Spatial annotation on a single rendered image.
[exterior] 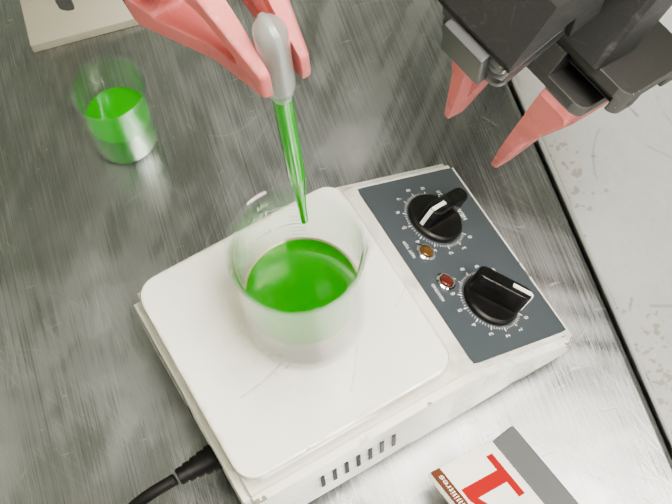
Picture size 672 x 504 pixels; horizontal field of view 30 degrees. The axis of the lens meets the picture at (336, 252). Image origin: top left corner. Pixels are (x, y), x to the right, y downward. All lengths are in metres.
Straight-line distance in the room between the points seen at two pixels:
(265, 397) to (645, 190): 0.28
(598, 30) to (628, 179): 0.23
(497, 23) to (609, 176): 0.29
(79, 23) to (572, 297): 0.35
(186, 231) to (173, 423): 0.12
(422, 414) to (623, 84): 0.20
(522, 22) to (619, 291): 0.29
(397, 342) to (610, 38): 0.18
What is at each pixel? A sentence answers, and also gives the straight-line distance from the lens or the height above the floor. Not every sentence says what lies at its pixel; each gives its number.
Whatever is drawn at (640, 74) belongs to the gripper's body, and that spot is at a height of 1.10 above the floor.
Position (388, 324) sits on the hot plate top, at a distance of 0.62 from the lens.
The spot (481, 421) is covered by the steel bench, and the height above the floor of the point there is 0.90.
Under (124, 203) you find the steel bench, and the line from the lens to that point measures 0.77.
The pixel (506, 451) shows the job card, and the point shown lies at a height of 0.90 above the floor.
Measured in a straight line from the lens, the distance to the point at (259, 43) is 0.41.
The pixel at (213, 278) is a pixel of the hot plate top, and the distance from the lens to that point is 0.64.
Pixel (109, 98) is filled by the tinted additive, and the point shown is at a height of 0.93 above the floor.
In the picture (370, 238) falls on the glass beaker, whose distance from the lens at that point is 0.56.
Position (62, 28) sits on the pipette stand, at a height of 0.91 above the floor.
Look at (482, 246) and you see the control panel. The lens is 0.70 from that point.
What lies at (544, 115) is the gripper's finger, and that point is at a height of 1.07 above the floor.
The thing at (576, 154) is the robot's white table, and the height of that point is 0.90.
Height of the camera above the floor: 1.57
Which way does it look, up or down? 66 degrees down
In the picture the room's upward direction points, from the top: 5 degrees counter-clockwise
